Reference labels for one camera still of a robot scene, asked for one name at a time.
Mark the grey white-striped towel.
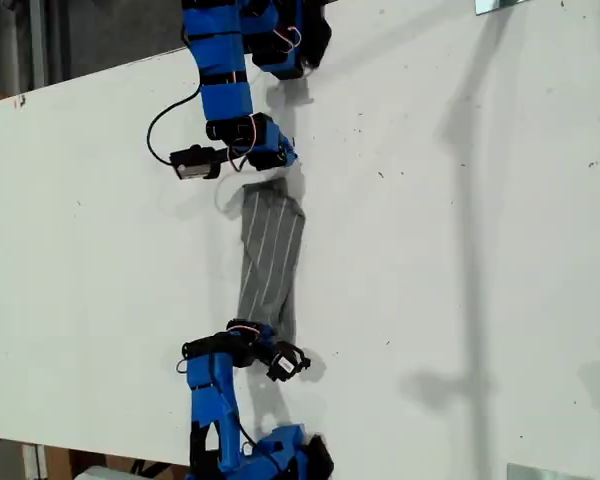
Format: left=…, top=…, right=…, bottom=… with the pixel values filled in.
left=234, top=177, right=309, bottom=346

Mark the black base clamp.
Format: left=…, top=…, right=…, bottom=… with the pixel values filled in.
left=304, top=434, right=335, bottom=480
left=299, top=0, right=334, bottom=70

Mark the white plastic container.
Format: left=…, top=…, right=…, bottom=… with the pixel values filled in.
left=74, top=465, right=134, bottom=480

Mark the white table leg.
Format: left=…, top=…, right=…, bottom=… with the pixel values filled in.
left=21, top=442, right=48, bottom=480

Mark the black camera box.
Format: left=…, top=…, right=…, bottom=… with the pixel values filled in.
left=169, top=144, right=224, bottom=182
left=265, top=342, right=312, bottom=384

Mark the black camera cable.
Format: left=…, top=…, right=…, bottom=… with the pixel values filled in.
left=233, top=419, right=261, bottom=454
left=147, top=84, right=204, bottom=166

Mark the grey metal post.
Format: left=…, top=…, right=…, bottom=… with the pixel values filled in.
left=28, top=0, right=47, bottom=90

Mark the steel bracket plate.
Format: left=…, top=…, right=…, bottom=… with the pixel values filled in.
left=474, top=0, right=527, bottom=17

